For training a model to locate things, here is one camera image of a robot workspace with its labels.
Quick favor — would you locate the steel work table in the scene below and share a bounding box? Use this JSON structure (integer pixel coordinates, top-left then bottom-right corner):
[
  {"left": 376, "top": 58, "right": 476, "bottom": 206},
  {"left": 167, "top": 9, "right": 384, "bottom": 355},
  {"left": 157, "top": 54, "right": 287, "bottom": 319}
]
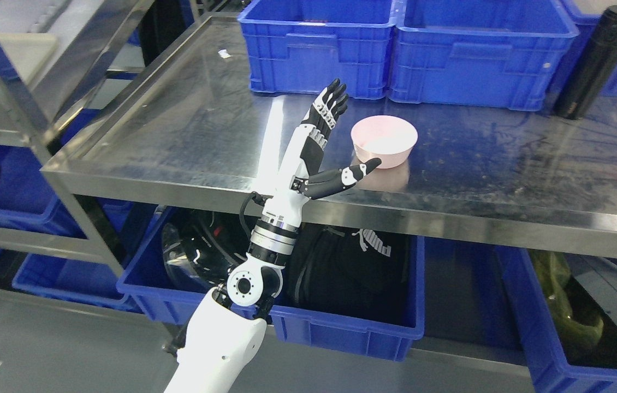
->
[{"left": 43, "top": 15, "right": 617, "bottom": 258}]

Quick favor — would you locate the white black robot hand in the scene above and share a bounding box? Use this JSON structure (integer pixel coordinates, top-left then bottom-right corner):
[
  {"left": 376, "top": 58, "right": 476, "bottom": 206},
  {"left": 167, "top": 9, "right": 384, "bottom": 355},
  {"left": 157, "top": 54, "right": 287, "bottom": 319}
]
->
[{"left": 275, "top": 78, "right": 382, "bottom": 200}]

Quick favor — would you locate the blue crate on table left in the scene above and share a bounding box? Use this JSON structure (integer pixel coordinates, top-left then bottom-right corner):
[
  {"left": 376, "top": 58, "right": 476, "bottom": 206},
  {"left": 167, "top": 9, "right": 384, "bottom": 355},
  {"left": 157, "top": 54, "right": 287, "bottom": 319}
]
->
[{"left": 237, "top": 1, "right": 399, "bottom": 100}]

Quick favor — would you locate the black thermos bottle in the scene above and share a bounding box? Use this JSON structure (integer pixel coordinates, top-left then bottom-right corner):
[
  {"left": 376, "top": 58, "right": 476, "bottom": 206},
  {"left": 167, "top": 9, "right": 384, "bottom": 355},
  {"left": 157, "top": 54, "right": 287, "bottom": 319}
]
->
[{"left": 553, "top": 5, "right": 617, "bottom": 120}]

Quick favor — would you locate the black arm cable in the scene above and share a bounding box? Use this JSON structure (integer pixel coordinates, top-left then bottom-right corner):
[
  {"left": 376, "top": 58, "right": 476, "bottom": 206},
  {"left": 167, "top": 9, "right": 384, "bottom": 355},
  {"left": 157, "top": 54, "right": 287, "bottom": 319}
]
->
[{"left": 239, "top": 191, "right": 268, "bottom": 241}]

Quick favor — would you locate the black helmet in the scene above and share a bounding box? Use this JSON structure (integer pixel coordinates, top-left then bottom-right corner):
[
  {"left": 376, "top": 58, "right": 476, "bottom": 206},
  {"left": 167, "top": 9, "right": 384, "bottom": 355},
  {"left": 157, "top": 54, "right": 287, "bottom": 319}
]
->
[{"left": 161, "top": 209, "right": 250, "bottom": 293}]

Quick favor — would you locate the steel shelf rack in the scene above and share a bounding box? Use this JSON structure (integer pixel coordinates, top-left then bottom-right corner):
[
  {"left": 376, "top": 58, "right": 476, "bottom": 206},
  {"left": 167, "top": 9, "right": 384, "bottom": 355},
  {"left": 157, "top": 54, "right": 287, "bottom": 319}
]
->
[{"left": 0, "top": 1, "right": 152, "bottom": 276}]

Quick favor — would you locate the blue crate on table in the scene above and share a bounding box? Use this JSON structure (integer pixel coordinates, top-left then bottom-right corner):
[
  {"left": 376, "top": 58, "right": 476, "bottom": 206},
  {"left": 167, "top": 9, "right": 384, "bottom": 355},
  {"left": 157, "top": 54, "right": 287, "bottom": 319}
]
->
[
  {"left": 237, "top": 1, "right": 399, "bottom": 100},
  {"left": 388, "top": 1, "right": 579, "bottom": 111}
]

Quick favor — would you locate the blue crate on table right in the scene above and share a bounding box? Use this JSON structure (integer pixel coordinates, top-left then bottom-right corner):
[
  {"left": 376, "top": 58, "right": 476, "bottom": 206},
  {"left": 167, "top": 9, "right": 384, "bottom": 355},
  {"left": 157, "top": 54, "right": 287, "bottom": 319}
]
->
[{"left": 388, "top": 1, "right": 579, "bottom": 111}]

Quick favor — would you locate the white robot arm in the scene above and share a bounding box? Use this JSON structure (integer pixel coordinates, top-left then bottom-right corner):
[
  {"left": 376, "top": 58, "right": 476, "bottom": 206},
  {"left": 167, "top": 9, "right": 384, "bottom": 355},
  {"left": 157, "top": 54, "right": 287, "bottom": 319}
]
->
[{"left": 165, "top": 190, "right": 308, "bottom": 392}]

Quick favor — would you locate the blue crate with green bag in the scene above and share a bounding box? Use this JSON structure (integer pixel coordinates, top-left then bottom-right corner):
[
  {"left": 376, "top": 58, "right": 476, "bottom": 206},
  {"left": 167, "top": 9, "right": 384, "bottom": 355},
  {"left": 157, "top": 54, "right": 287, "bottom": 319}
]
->
[{"left": 494, "top": 246, "right": 617, "bottom": 392}]

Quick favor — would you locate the black puma bag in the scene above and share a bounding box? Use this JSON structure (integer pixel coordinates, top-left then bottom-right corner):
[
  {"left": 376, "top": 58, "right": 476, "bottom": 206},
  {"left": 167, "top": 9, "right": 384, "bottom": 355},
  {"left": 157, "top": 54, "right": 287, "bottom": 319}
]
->
[{"left": 284, "top": 224, "right": 411, "bottom": 324}]

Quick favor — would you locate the blue crate with black bag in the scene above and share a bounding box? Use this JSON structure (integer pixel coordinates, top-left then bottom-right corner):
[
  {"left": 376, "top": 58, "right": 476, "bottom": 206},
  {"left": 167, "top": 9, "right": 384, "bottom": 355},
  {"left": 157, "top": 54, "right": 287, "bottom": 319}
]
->
[{"left": 116, "top": 207, "right": 426, "bottom": 361}]

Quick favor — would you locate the pink plastic bowl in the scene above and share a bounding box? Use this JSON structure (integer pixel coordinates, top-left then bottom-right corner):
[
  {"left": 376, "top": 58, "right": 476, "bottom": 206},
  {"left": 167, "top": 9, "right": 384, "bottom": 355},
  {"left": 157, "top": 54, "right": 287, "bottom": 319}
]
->
[{"left": 350, "top": 115, "right": 418, "bottom": 169}]

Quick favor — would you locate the green bag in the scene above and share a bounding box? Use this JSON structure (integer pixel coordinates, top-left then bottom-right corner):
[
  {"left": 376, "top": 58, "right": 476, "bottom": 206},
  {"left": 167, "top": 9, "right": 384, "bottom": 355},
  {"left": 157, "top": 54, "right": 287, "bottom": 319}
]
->
[{"left": 528, "top": 249, "right": 604, "bottom": 360}]

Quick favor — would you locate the cream bear tray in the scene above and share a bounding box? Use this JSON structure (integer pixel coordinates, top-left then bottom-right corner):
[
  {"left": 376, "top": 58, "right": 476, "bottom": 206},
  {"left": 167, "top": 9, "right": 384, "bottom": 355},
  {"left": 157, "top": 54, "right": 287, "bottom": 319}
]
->
[{"left": 0, "top": 33, "right": 58, "bottom": 84}]

